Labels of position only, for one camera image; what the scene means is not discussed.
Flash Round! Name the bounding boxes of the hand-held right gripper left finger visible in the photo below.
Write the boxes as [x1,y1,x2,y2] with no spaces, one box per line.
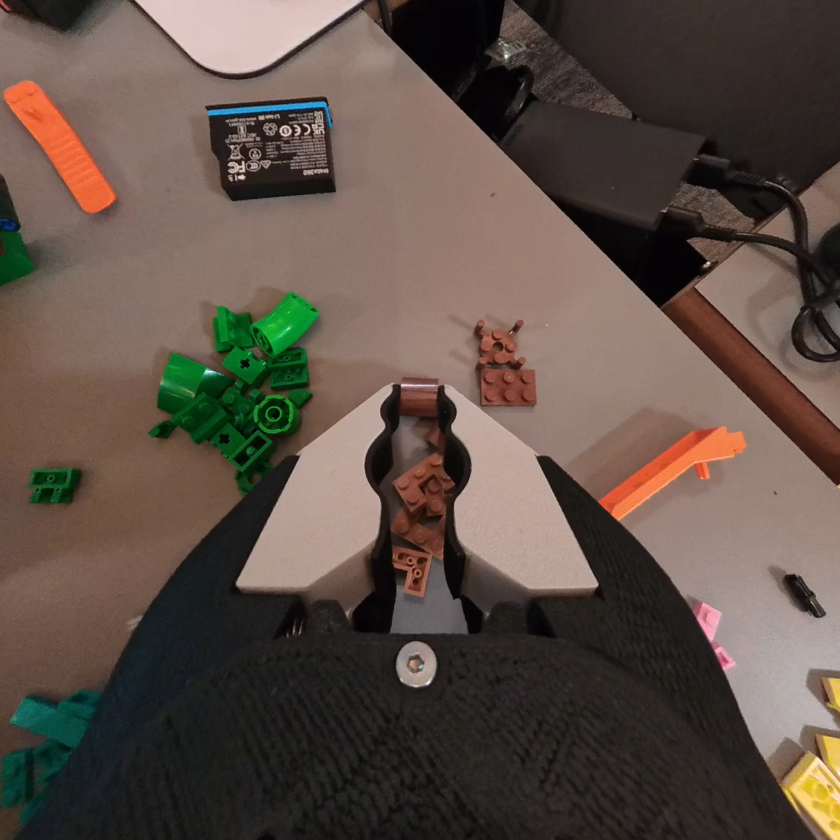
[235,382,404,621]

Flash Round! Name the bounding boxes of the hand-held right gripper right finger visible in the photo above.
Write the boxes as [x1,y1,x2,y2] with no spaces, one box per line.
[436,384,600,621]

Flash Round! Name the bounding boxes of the brown lego cylinder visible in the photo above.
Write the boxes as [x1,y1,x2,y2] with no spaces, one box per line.
[400,377,439,419]

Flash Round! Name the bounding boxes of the pile of brown lego pieces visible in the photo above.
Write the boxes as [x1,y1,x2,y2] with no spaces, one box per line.
[391,427,455,597]

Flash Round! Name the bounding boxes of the brown rectangular lego plate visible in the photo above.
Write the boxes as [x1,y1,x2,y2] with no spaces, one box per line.
[479,367,538,408]

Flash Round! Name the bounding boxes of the pile of green lego pieces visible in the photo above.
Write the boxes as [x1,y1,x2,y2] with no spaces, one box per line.
[147,290,321,496]

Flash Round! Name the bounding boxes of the long orange lego piece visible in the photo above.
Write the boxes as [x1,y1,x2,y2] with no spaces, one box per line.
[598,427,748,521]

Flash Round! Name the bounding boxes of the small black lego pin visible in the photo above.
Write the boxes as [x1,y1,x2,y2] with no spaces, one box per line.
[783,573,826,619]

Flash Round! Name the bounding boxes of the pile of teal lego pieces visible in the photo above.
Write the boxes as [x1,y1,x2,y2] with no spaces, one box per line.
[0,689,102,824]

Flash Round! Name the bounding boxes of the green lego build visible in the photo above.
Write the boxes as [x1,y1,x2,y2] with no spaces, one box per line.
[0,174,37,286]

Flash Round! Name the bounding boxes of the grey table with wooden edge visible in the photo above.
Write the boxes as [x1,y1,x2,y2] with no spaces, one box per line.
[661,164,840,487]

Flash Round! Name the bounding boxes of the black power adapter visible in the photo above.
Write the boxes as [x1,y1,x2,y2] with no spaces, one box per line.
[505,98,708,232]

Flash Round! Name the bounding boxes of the yellow brick piece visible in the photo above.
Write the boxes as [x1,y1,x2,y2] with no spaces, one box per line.
[780,675,840,840]

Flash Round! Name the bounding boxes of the orange brick separator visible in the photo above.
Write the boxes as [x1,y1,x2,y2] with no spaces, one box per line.
[3,80,118,214]

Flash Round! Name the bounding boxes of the white wooden book stand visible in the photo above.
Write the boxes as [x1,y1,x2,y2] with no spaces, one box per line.
[131,0,368,80]

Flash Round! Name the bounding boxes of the single green lego bracket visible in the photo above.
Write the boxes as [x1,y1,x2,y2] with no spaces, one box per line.
[28,467,83,505]

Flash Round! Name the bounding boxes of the black cable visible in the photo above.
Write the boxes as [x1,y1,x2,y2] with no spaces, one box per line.
[666,206,840,362]
[686,154,840,362]

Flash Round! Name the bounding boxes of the black camera battery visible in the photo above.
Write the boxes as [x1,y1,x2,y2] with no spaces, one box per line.
[205,97,337,202]

